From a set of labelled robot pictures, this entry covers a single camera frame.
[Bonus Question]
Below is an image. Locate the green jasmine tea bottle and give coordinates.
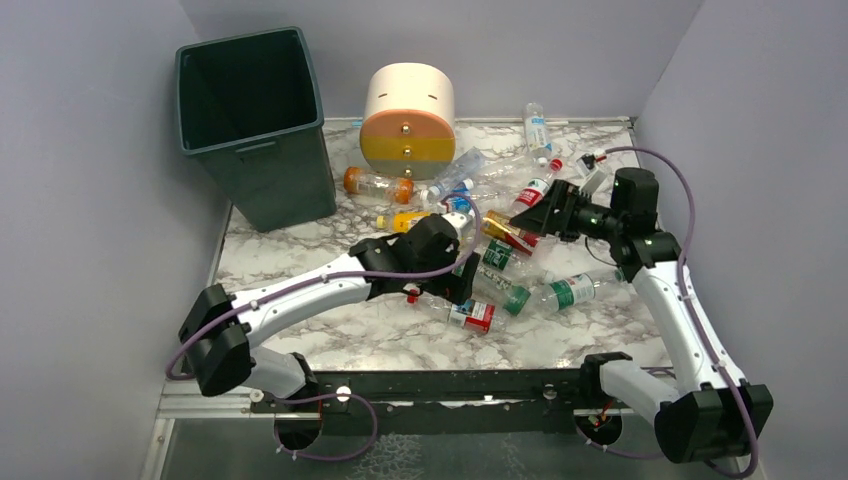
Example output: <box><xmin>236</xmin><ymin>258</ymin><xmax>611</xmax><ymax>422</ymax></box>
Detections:
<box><xmin>473</xmin><ymin>266</ymin><xmax>531</xmax><ymax>316</ymax></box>

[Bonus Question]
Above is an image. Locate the red label water bottle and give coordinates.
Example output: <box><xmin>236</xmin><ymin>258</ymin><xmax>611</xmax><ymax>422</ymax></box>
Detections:
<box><xmin>406</xmin><ymin>289</ymin><xmax>525</xmax><ymax>335</ymax></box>

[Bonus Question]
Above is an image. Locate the yellow honey pomelo bottle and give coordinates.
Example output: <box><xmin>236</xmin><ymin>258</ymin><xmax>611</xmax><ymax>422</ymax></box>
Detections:
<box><xmin>375</xmin><ymin>211</ymin><xmax>430</xmax><ymax>233</ymax></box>

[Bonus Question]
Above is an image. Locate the orange label juice bottle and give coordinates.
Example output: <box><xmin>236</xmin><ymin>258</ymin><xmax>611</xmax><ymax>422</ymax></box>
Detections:
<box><xmin>343</xmin><ymin>167</ymin><xmax>415</xmax><ymax>204</ymax></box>

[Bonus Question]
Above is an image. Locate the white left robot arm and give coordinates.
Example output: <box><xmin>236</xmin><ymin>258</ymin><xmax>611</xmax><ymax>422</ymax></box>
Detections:
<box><xmin>176</xmin><ymin>212</ymin><xmax>479</xmax><ymax>400</ymax></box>

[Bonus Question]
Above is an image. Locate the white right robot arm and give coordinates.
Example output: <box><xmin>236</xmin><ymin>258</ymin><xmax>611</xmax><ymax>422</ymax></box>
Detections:
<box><xmin>510</xmin><ymin>167</ymin><xmax>773</xmax><ymax>464</ymax></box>

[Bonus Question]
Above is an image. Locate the dark green plastic bin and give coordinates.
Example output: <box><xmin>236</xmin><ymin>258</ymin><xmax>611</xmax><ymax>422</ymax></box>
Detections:
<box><xmin>175</xmin><ymin>26</ymin><xmax>337</xmax><ymax>232</ymax></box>

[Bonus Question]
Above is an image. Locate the red label bottle red cap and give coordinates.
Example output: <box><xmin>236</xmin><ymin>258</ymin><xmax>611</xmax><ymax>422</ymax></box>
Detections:
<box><xmin>507</xmin><ymin>158</ymin><xmax>563</xmax><ymax>217</ymax></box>

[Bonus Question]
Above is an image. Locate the brown tea bottle red label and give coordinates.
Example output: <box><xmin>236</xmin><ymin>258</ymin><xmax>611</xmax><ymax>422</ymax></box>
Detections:
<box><xmin>482</xmin><ymin>210</ymin><xmax>540</xmax><ymax>255</ymax></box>

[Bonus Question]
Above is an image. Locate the green label bottle dark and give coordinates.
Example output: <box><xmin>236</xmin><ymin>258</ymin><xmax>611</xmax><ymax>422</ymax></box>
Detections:
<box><xmin>482</xmin><ymin>239</ymin><xmax>555</xmax><ymax>283</ymax></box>

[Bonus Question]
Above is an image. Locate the clear bottle blue white label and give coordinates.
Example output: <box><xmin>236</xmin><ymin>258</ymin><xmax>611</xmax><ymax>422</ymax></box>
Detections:
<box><xmin>523</xmin><ymin>102</ymin><xmax>552</xmax><ymax>167</ymax></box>

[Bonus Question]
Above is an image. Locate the green label water bottle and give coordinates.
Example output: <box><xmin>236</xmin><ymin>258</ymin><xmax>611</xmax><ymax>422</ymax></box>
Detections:
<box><xmin>526</xmin><ymin>268</ymin><xmax>627</xmax><ymax>314</ymax></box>

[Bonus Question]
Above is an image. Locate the clear bottle blue cap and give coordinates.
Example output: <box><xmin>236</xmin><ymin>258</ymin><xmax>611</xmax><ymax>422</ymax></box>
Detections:
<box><xmin>419</xmin><ymin>148</ymin><xmax>487</xmax><ymax>206</ymax></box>

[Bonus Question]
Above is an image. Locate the round drawer cabinet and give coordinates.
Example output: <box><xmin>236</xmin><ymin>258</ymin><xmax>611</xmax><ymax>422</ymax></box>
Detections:
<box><xmin>359</xmin><ymin>62</ymin><xmax>456</xmax><ymax>180</ymax></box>

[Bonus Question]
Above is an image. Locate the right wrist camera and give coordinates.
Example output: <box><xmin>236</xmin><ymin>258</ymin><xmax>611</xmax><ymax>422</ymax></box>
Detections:
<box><xmin>575</xmin><ymin>149</ymin><xmax>607</xmax><ymax>196</ymax></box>

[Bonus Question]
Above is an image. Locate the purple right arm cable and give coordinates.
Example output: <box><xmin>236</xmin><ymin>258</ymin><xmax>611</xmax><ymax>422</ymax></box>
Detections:
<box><xmin>599</xmin><ymin>145</ymin><xmax>762</xmax><ymax>480</ymax></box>

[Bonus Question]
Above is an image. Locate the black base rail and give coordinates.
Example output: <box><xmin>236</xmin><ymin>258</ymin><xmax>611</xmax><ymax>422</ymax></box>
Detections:
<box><xmin>250</xmin><ymin>368</ymin><xmax>627</xmax><ymax>436</ymax></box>

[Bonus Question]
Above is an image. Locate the aluminium frame rail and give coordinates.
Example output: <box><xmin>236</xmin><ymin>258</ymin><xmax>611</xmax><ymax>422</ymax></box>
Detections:
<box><xmin>139</xmin><ymin>380</ymin><xmax>280</xmax><ymax>480</ymax></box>

